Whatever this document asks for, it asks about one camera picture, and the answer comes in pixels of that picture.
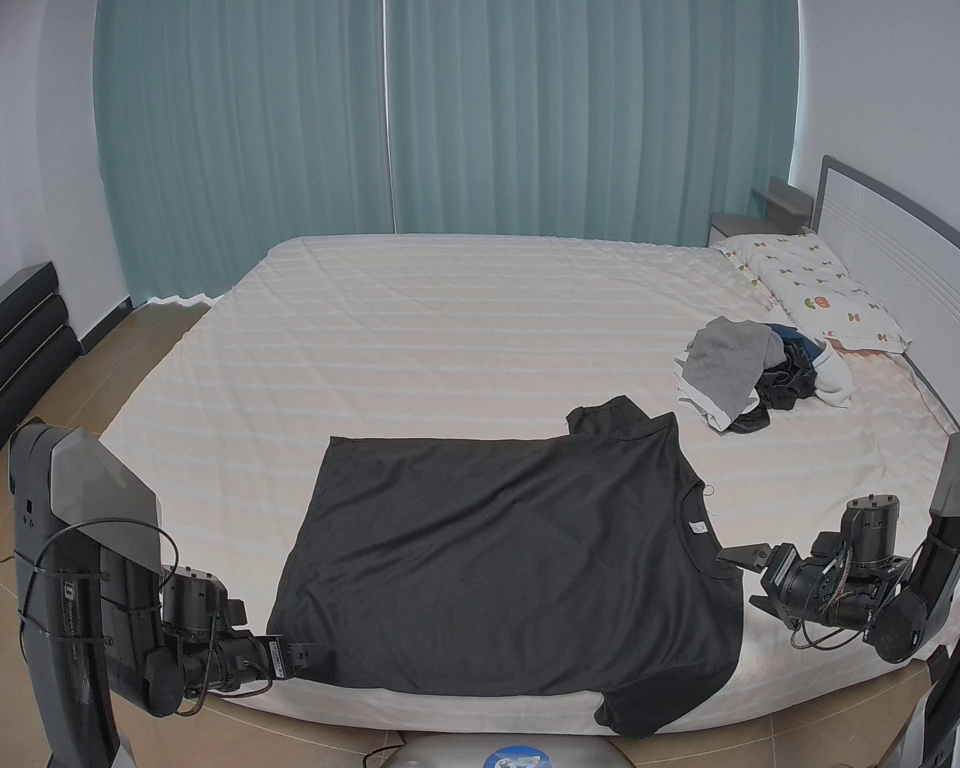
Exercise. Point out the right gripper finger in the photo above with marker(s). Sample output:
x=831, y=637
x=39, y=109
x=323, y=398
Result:
x=776, y=609
x=750, y=559

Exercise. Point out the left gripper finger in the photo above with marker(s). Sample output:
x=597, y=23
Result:
x=307, y=652

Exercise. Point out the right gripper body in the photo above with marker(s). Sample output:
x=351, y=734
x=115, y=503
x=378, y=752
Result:
x=810, y=589

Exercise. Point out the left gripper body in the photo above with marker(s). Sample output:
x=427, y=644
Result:
x=255, y=660

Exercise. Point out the black T-shirt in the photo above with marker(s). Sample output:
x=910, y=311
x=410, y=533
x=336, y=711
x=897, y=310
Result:
x=510, y=562

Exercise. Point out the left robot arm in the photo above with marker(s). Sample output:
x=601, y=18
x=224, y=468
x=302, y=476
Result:
x=82, y=480

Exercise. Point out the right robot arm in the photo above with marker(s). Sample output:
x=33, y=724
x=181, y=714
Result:
x=900, y=615

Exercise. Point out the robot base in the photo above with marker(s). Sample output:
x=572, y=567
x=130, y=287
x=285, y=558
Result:
x=450, y=754

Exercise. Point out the bed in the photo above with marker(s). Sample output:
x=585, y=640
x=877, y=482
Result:
x=450, y=337

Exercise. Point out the black garment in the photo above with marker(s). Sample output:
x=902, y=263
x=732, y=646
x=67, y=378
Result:
x=787, y=382

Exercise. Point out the dark blue garment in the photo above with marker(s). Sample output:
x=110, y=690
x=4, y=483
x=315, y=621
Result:
x=784, y=331

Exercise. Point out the white printed pillow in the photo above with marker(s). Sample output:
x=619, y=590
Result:
x=817, y=289

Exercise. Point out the grey bedside table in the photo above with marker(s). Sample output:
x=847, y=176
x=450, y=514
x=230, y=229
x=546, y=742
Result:
x=780, y=201

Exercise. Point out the black chest of drawers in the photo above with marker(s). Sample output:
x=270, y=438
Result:
x=30, y=337

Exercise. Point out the blue-green curtain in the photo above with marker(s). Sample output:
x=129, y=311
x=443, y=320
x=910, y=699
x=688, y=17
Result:
x=585, y=112
x=240, y=135

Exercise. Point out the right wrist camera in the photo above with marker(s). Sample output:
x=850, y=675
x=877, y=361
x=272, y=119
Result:
x=830, y=546

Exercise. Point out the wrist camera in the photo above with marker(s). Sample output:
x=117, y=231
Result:
x=235, y=613
x=830, y=546

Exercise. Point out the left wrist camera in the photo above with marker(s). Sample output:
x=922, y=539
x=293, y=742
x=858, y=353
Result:
x=235, y=613

